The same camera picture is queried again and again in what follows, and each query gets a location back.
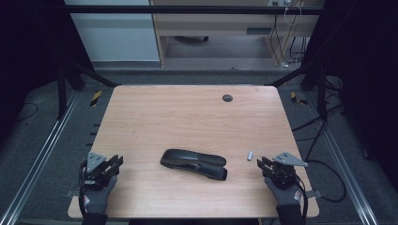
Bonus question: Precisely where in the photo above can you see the person's right hand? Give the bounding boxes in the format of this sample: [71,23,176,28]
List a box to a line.
[264,176,304,208]

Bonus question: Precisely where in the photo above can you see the black metal frame strut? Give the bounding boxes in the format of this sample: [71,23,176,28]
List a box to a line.
[56,60,120,120]
[266,62,329,120]

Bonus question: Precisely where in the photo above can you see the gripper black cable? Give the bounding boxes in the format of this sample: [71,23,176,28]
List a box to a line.
[77,158,89,218]
[294,173,310,225]

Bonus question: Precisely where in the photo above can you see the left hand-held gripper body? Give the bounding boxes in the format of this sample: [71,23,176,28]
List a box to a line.
[79,151,118,191]

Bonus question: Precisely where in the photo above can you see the white hanging cable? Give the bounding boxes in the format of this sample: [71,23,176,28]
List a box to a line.
[283,5,303,27]

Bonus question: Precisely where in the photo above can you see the yellow black striped tape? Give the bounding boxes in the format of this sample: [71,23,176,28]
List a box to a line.
[89,90,103,108]

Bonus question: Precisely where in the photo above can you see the thin black floor cable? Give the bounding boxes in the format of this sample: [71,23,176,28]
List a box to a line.
[18,101,39,122]

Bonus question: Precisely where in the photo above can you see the yellow-handled tool right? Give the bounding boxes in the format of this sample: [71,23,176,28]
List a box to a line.
[290,91,309,106]

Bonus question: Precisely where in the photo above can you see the black curtain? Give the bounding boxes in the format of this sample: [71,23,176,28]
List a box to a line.
[300,0,398,190]
[0,0,96,148]

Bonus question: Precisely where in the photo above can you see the light wooden desk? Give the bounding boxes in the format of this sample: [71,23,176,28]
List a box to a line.
[149,0,325,68]

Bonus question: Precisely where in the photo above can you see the person's left hand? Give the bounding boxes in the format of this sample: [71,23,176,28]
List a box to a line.
[82,175,118,217]

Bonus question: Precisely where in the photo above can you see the black horizontal frame bar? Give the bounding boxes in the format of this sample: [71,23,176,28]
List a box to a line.
[64,4,325,16]

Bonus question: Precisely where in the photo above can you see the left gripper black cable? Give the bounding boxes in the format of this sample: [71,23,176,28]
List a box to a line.
[77,158,89,218]

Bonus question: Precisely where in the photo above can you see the black cables under desk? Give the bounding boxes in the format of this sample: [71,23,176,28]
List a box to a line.
[269,13,310,68]

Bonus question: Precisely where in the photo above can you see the aluminium floor rail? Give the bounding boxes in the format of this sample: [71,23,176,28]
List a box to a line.
[304,92,380,225]
[0,90,81,225]

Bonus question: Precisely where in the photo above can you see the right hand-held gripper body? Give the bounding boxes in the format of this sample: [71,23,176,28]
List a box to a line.
[268,151,309,190]

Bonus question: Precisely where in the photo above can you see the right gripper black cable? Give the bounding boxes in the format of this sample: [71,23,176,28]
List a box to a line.
[294,173,310,225]

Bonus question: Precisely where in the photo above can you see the black floor cable loop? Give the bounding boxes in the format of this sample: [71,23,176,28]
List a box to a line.
[291,102,348,203]

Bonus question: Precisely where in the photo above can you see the grey tape piece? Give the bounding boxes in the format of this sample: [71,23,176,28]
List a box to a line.
[64,188,81,199]
[305,189,324,200]

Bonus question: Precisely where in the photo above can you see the white cabinet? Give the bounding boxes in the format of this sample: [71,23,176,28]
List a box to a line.
[63,0,161,63]

